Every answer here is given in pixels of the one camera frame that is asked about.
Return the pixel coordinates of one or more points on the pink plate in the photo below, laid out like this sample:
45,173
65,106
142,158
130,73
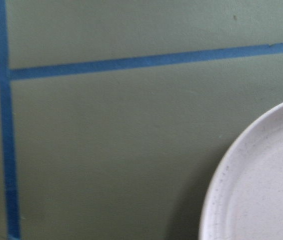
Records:
244,200

